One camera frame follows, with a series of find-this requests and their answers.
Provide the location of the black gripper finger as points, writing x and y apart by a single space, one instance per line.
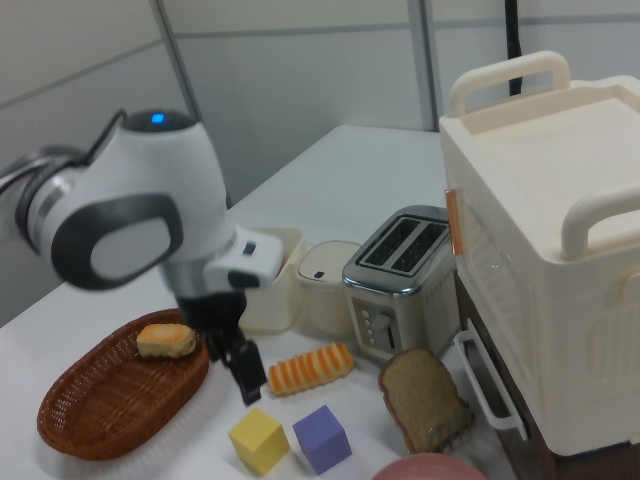
220 345
249 372

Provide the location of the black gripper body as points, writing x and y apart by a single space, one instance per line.
210 310

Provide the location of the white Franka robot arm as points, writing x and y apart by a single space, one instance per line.
150 165

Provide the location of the orange fruit in basket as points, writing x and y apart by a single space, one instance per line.
165 341

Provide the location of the white plastic container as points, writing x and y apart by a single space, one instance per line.
272 305

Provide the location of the striped orange bread loaf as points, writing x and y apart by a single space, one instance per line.
310 370

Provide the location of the yellow foam cube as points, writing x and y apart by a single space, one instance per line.
257 440

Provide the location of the purple foam cube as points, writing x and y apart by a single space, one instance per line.
322 440

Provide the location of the small white lidded bin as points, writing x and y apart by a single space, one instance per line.
325 295

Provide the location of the brown wicker basket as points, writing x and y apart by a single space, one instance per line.
115 400

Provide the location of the silver cream toaster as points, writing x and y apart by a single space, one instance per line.
400 300

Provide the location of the pink plate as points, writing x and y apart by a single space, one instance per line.
430 467

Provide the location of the brown drawer unit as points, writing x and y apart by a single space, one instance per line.
480 320

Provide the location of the cream plastic cabinet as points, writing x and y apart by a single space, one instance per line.
550 250

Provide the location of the black pole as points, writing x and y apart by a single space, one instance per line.
512 45

